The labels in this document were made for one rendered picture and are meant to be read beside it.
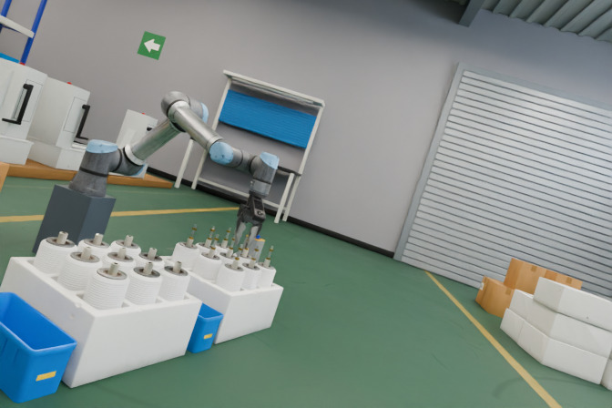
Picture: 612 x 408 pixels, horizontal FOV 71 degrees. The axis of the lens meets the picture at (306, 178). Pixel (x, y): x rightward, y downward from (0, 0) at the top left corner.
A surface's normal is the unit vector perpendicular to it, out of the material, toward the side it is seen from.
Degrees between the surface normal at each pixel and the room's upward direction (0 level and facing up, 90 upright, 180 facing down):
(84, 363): 90
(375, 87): 90
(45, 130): 90
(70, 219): 90
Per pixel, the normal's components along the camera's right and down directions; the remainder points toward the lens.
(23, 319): -0.43, -0.19
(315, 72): -0.13, -0.06
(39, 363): 0.83, 0.31
